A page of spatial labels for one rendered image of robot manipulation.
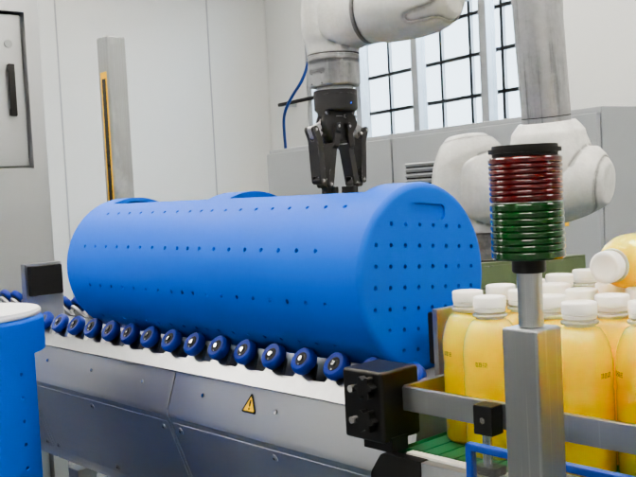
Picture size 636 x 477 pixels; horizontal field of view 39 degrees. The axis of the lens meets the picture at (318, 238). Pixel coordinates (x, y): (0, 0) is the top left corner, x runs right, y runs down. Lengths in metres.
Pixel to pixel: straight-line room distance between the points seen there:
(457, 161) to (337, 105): 0.50
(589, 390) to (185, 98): 6.08
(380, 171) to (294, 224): 2.42
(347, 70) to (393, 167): 2.22
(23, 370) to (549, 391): 1.12
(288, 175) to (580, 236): 1.87
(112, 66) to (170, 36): 4.28
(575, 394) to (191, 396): 0.83
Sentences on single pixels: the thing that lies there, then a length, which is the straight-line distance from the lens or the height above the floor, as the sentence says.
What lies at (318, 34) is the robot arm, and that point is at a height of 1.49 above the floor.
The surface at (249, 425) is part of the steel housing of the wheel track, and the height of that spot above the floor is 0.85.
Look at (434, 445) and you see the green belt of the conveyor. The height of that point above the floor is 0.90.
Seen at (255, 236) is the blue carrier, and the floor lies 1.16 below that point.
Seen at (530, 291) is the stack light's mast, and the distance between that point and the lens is 0.81.
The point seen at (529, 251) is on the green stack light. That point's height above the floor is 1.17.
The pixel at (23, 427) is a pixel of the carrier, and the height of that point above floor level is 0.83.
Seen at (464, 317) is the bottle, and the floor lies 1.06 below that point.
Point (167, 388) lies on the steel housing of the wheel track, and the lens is 1.73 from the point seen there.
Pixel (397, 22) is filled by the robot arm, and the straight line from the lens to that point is 1.48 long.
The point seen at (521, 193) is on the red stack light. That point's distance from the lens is 0.79.
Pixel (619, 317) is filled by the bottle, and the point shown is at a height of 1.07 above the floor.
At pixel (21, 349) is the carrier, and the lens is 1.72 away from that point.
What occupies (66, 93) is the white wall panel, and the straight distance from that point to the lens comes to 6.64.
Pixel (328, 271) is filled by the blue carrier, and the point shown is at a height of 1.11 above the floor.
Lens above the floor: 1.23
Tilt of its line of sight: 3 degrees down
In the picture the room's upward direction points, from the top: 3 degrees counter-clockwise
